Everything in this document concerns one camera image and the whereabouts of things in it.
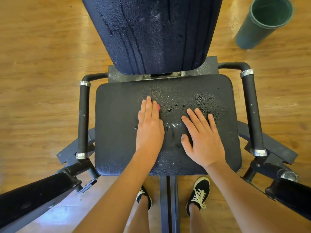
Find person's left hand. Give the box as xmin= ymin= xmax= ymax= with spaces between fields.
xmin=135 ymin=96 xmax=165 ymax=156

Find person's left leg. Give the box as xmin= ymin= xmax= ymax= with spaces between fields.
xmin=127 ymin=199 xmax=151 ymax=233

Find person's right forearm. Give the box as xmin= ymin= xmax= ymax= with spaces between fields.
xmin=205 ymin=160 xmax=311 ymax=233

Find person's black shoe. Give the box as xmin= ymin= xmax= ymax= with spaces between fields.
xmin=135 ymin=187 xmax=153 ymax=210
xmin=186 ymin=176 xmax=211 ymax=216

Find person's leg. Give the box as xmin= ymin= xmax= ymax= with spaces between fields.
xmin=127 ymin=199 xmax=151 ymax=233
xmin=189 ymin=206 xmax=209 ymax=233

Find person's right black shoe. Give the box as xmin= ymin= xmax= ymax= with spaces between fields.
xmin=186 ymin=176 xmax=211 ymax=216

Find dark green plastic bucket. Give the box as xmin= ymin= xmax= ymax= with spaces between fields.
xmin=236 ymin=0 xmax=294 ymax=50

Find person's left forearm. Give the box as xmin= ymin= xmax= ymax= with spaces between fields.
xmin=73 ymin=148 xmax=158 ymax=233

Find person's left black shoe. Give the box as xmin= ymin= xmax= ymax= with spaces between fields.
xmin=135 ymin=187 xmax=153 ymax=210

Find person's right hand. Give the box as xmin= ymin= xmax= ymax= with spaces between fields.
xmin=181 ymin=108 xmax=226 ymax=168

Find person's right leg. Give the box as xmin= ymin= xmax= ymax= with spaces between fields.
xmin=189 ymin=206 xmax=209 ymax=233

